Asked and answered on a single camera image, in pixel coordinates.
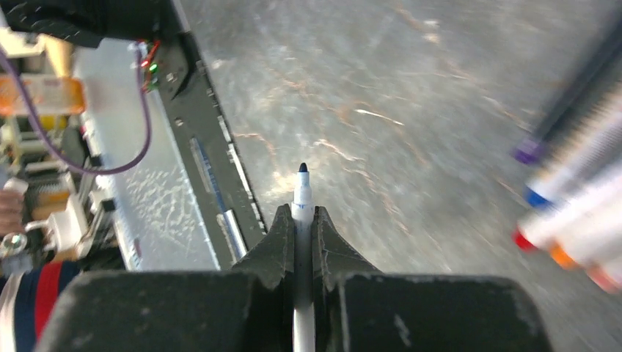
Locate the large blue white marker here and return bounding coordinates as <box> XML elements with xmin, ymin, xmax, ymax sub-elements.
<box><xmin>290</xmin><ymin>163</ymin><xmax>315</xmax><ymax>351</ymax></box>

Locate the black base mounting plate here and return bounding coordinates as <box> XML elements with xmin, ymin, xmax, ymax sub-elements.
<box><xmin>155</xmin><ymin>33</ymin><xmax>266</xmax><ymax>269</ymax></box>

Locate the dark blue capped marker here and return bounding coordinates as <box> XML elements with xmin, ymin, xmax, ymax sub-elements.
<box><xmin>524</xmin><ymin>98</ymin><xmax>621</xmax><ymax>208</ymax></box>

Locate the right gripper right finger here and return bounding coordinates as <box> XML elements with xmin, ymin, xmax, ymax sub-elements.
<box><xmin>312</xmin><ymin>206</ymin><xmax>552</xmax><ymax>351</ymax></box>

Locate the purple capped marker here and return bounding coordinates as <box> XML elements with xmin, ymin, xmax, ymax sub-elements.
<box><xmin>513</xmin><ymin>23</ymin><xmax>621</xmax><ymax>164</ymax></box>

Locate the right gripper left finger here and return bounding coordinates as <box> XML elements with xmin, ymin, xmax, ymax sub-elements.
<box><xmin>36</xmin><ymin>205</ymin><xmax>293</xmax><ymax>351</ymax></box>

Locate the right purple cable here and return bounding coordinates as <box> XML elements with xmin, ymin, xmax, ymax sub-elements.
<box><xmin>0</xmin><ymin>43</ymin><xmax>153</xmax><ymax>177</ymax></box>

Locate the red capped marker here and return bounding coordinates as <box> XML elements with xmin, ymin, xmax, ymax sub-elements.
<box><xmin>513</xmin><ymin>162</ymin><xmax>621</xmax><ymax>251</ymax></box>

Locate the orange capped marker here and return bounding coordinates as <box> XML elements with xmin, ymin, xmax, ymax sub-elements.
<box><xmin>549</xmin><ymin>208</ymin><xmax>621</xmax><ymax>268</ymax></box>

